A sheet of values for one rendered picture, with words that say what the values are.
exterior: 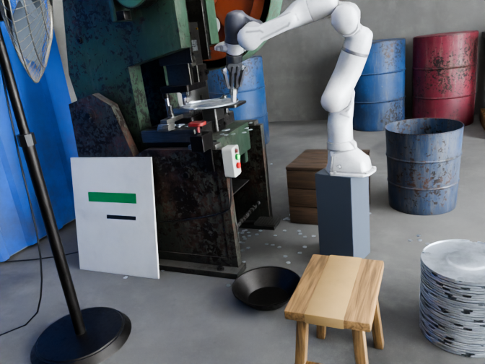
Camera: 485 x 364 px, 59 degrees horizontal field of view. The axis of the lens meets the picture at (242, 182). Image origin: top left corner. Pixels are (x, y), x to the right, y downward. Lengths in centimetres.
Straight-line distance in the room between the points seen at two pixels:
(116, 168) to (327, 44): 362
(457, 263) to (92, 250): 172
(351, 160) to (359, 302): 79
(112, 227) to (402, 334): 143
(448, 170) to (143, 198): 164
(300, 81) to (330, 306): 436
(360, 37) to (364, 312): 108
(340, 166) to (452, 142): 82
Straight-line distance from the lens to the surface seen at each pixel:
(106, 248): 235
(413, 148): 252
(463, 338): 165
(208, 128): 210
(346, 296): 133
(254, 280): 200
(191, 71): 213
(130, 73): 216
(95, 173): 231
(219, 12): 251
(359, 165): 192
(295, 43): 542
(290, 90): 549
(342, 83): 186
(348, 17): 179
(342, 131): 193
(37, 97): 302
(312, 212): 251
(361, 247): 213
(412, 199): 263
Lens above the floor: 108
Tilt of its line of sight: 19 degrees down
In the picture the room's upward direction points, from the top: 7 degrees counter-clockwise
